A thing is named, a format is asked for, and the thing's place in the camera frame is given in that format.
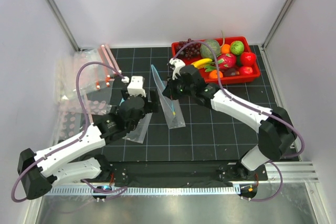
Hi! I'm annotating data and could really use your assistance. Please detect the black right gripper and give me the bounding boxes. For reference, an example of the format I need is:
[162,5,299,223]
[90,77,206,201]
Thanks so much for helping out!
[162,73,194,101]

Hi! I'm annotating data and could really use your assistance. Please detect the clear zip bag white label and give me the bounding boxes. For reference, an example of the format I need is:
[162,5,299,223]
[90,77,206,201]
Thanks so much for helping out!
[120,114,147,143]

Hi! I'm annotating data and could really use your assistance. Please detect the clear zip bag blue zipper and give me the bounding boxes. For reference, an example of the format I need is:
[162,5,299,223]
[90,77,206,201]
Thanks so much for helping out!
[151,64,186,129]

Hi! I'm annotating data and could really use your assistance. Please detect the green netted melon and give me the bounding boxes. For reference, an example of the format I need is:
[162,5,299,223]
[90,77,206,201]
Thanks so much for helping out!
[200,31,225,60]

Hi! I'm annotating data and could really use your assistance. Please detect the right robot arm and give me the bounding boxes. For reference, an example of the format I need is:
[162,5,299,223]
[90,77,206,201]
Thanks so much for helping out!
[163,64,298,180]

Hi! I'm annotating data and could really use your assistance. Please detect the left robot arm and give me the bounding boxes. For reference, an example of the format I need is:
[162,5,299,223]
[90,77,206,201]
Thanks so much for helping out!
[16,89,159,200]

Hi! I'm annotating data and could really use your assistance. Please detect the stack of pink zip bags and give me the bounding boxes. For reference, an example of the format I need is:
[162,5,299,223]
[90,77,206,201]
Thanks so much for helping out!
[56,44,122,101]

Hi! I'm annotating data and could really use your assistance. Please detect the clear bag pink dots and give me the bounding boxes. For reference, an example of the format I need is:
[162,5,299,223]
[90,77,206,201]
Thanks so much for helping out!
[53,95,112,144]

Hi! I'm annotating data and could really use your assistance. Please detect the yellow banana bunch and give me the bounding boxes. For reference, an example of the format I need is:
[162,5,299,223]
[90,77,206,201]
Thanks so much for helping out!
[191,58,213,69]

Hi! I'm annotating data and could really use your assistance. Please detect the orange tangerine front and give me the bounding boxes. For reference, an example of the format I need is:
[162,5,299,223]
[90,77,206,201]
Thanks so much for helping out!
[208,70,224,79]

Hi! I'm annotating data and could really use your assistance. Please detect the orange tangerine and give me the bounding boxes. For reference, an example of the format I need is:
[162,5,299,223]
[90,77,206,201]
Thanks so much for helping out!
[221,44,230,54]
[208,70,224,79]

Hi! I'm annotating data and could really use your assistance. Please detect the purple grape bunch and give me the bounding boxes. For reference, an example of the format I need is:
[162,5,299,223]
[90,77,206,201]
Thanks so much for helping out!
[176,38,202,59]

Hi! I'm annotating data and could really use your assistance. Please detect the pink dragon fruit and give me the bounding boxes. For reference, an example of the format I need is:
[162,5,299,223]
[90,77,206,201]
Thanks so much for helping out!
[204,53,236,72]

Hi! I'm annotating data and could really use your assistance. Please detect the orange tangerine back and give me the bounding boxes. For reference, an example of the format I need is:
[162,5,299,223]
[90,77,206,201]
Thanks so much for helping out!
[221,44,230,54]

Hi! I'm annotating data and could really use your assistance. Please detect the red apple small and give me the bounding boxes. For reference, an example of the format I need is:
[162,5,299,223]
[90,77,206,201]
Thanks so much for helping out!
[238,66,254,76]

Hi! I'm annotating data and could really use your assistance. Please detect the green cabbage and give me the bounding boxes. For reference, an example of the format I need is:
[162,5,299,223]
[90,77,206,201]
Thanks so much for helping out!
[230,40,245,56]

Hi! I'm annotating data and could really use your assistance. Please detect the red apple large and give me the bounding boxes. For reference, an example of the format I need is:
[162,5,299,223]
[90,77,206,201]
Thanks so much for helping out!
[240,52,257,67]

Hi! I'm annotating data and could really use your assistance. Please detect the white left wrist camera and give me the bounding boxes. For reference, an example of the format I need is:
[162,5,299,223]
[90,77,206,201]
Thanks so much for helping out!
[121,76,146,99]

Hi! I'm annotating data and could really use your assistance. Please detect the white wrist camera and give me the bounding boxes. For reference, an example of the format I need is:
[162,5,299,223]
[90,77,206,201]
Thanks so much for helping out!
[121,76,146,99]
[169,58,185,80]

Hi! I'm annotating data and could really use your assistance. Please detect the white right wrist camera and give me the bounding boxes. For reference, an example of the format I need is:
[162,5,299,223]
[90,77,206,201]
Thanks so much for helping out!
[169,58,185,80]

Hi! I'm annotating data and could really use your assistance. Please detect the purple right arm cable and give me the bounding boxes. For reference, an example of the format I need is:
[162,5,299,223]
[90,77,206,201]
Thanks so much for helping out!
[172,40,307,202]

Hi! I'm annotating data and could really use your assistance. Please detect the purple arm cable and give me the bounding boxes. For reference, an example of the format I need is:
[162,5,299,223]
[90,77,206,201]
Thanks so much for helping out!
[172,40,307,202]
[10,61,129,204]

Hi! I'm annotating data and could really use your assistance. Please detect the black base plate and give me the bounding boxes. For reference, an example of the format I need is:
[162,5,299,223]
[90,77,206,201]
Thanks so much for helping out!
[88,161,268,188]

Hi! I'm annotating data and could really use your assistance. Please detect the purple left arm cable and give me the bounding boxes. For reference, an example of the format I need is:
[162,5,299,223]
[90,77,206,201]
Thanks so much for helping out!
[10,61,129,204]

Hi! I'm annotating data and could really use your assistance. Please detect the aluminium slotted rail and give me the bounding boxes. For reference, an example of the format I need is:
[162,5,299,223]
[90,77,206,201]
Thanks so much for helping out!
[46,184,240,196]

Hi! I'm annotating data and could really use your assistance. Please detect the right aluminium corner post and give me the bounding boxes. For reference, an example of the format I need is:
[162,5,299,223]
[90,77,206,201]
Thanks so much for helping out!
[261,0,295,50]

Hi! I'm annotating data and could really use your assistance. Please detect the aluminium corner post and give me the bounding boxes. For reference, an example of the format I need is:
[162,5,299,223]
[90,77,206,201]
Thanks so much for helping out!
[45,0,80,51]
[261,0,295,50]

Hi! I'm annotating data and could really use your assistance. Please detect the left aluminium corner post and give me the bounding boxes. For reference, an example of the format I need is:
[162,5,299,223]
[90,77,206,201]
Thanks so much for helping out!
[45,0,80,51]

